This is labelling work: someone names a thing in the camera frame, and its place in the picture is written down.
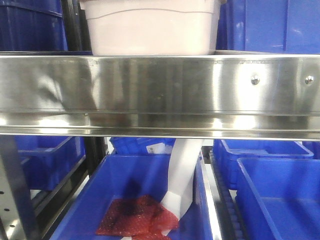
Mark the blue bin lower right rear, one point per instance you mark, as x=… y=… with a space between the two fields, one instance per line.
x=227 y=151

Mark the white plastic lidded bin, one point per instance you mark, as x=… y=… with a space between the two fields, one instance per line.
x=152 y=27

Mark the blue bin upper left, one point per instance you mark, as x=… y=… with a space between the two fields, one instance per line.
x=32 y=25

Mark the blue bin lower left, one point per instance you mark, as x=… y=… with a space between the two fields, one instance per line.
x=46 y=160

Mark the stainless steel shelf rail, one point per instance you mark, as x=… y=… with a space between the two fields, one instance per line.
x=227 y=95

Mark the blue bin lower right front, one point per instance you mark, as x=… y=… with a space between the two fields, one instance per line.
x=279 y=199

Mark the steel shelf upright post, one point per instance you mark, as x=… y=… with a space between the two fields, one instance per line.
x=17 y=214

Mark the blue bin upper right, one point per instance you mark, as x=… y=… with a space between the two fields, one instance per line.
x=272 y=26

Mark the blue bin lower middle rear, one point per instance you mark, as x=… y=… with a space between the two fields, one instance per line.
x=142 y=145

